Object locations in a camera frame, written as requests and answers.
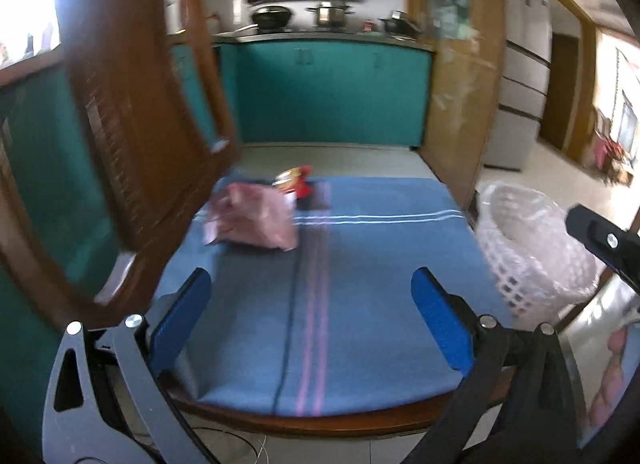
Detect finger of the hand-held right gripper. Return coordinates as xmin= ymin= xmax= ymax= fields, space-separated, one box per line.
xmin=566 ymin=204 xmax=640 ymax=289

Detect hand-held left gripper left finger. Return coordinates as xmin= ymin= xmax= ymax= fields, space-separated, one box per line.
xmin=42 ymin=267 xmax=221 ymax=464

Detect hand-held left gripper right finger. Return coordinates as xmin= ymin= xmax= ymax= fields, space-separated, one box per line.
xmin=400 ymin=266 xmax=588 ymax=464

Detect white basket with plastic liner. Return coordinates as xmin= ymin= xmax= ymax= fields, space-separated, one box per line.
xmin=474 ymin=181 xmax=613 ymax=327

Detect large pink plastic bag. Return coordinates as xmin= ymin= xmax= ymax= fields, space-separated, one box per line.
xmin=202 ymin=182 xmax=299 ymax=251

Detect yellow snack packet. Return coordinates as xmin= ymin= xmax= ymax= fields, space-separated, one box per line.
xmin=272 ymin=165 xmax=313 ymax=197

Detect person's right hand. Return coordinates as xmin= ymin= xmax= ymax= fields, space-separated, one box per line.
xmin=590 ymin=326 xmax=632 ymax=430

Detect blue striped cloth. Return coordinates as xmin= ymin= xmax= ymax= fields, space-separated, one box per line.
xmin=150 ymin=176 xmax=516 ymax=417

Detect pink hanging clothes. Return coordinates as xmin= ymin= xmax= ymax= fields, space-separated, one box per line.
xmin=592 ymin=129 xmax=640 ymax=185

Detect silver refrigerator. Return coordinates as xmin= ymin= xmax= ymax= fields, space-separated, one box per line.
xmin=482 ymin=0 xmax=553 ymax=172

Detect wooden door panel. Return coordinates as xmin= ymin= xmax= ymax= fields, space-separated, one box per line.
xmin=405 ymin=0 xmax=508 ymax=199

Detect carved wooden chair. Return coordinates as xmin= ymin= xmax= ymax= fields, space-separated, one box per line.
xmin=0 ymin=0 xmax=243 ymax=325

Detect person's blue clothing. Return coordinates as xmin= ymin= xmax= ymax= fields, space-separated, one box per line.
xmin=580 ymin=394 xmax=640 ymax=464

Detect teal kitchen cabinets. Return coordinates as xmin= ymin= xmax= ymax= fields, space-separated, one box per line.
xmin=167 ymin=38 xmax=433 ymax=147

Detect cooking pan with lid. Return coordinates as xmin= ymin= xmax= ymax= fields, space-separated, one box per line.
xmin=378 ymin=10 xmax=421 ymax=37

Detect black wok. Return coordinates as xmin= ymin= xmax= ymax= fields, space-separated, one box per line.
xmin=250 ymin=4 xmax=293 ymax=33

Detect steel cooking pot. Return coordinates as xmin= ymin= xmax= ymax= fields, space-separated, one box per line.
xmin=306 ymin=1 xmax=353 ymax=28

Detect thin cable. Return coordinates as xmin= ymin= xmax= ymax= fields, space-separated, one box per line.
xmin=190 ymin=424 xmax=271 ymax=464

